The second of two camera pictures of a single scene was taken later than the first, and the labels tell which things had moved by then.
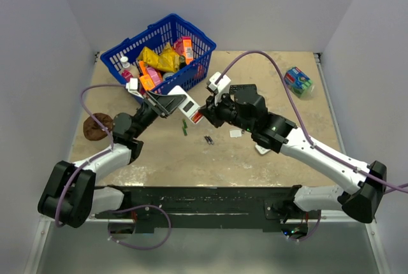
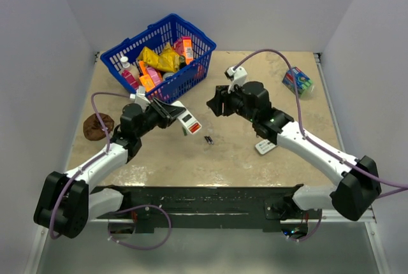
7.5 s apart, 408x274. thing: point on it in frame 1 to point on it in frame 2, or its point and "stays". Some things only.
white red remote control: x=188 y=106 to x=187 y=121
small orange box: x=146 y=82 stays
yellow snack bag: x=167 y=60 stays
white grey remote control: x=261 y=150 stays
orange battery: x=196 y=117 to x=193 y=128
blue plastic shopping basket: x=162 y=31 stays
